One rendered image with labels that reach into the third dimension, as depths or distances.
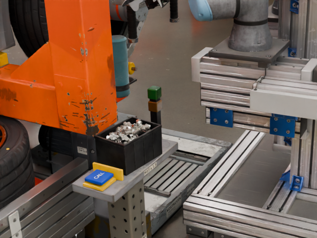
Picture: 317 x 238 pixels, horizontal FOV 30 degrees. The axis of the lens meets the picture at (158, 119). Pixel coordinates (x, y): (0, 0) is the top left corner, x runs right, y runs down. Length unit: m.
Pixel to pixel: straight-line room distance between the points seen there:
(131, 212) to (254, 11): 0.81
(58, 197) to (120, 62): 0.67
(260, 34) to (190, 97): 1.86
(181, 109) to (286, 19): 1.57
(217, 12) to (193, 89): 2.03
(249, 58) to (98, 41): 0.52
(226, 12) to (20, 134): 0.89
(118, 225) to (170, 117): 1.48
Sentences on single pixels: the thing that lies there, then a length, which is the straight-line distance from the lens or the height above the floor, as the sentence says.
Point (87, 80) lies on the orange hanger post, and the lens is 2.06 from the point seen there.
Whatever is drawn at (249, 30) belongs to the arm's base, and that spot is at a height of 0.89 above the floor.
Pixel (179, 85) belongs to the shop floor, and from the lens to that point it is 4.04.
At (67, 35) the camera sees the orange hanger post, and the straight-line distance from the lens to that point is 2.05.
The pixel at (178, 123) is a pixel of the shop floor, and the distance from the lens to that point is 3.47.
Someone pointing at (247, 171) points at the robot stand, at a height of 0.21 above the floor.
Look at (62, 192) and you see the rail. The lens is 2.20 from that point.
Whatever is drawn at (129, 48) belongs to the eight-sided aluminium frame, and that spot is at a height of 0.62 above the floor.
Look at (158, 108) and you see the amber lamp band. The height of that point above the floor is 0.59.
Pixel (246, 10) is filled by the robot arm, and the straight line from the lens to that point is 2.00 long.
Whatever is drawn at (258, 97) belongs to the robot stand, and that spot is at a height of 0.71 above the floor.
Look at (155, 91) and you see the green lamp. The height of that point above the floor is 0.66.
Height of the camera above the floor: 1.43
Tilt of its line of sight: 24 degrees down
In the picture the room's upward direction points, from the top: 3 degrees counter-clockwise
